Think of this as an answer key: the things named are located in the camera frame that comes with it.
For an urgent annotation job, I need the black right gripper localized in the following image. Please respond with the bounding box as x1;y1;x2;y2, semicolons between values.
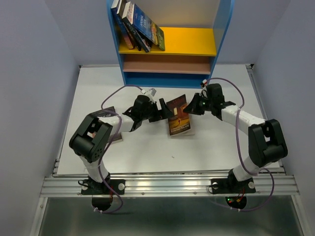
182;92;213;115

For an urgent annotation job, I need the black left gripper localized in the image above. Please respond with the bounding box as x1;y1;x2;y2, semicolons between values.
140;98;173;122

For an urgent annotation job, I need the Kate DiCamillo dark book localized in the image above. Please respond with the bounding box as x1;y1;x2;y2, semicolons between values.
166;94;194;138

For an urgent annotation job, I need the Three Days to See book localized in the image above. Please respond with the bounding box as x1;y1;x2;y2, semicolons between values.
116;0;143;52

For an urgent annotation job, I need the Animal Farm book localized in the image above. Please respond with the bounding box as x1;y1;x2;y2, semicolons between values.
132;3;165;51

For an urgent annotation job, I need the Little Women book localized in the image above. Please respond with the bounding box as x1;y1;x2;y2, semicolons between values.
120;0;152;53

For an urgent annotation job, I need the Jane Eyre blue book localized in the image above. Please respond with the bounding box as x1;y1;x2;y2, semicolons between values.
111;0;135;50

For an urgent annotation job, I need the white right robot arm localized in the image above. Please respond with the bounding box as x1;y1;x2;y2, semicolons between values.
184;81;288;194

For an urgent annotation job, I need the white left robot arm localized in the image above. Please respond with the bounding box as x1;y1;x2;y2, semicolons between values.
69;95;173;194

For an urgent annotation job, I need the dark purple cover book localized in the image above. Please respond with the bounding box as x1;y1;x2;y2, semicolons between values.
98;106;123;144

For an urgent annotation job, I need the blue bookshelf with coloured shelves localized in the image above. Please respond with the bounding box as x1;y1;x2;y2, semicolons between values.
106;0;234;88

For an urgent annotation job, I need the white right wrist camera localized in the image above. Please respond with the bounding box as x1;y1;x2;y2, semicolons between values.
200;79;208;98

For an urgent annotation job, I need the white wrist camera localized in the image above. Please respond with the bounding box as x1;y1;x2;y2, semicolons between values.
141;88;157;97
200;79;208;98

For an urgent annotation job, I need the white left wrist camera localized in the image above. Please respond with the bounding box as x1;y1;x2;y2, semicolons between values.
141;88;157;97

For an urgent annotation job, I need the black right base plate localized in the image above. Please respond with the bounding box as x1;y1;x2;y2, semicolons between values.
210;178;256;194

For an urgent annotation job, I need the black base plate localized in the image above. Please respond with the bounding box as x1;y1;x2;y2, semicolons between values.
210;178;256;194
78;178;126;195

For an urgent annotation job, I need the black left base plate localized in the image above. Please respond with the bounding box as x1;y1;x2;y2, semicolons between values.
78;178;126;195

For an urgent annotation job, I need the aluminium rail frame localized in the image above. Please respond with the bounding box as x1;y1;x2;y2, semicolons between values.
40;65;312;236

